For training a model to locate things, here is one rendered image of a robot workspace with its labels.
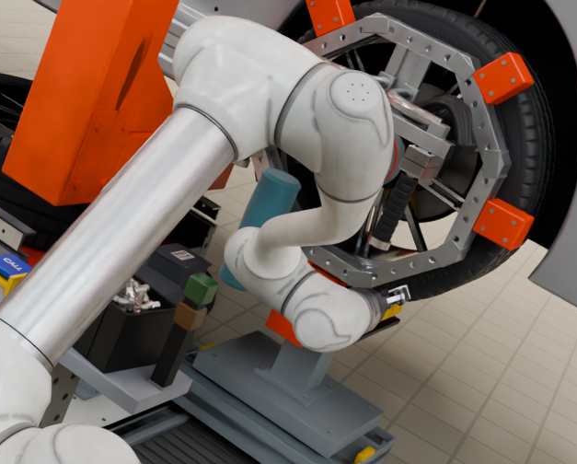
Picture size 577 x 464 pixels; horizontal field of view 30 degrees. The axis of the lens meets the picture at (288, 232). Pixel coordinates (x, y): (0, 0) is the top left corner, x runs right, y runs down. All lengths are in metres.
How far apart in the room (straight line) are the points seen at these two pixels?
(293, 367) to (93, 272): 1.31
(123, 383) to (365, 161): 0.65
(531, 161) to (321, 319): 0.65
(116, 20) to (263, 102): 0.78
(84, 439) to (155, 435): 1.34
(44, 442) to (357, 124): 0.54
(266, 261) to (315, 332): 0.15
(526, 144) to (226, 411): 0.92
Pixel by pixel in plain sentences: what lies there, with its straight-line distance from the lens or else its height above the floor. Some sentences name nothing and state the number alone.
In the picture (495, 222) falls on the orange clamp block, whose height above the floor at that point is 0.85.
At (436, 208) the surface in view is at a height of 0.76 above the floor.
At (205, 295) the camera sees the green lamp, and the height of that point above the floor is 0.64.
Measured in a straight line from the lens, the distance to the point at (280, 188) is 2.23.
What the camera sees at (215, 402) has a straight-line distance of 2.55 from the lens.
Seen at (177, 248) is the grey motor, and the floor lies 0.43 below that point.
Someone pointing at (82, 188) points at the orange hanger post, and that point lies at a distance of 2.27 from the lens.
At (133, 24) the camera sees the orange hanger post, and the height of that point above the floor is 0.92.
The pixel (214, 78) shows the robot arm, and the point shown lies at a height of 1.03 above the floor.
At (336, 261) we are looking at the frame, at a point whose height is 0.61.
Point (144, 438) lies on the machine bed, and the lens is 2.49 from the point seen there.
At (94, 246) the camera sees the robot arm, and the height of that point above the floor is 0.81.
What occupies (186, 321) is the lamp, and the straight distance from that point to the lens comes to 1.80.
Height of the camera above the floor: 1.30
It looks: 17 degrees down
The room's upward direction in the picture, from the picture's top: 24 degrees clockwise
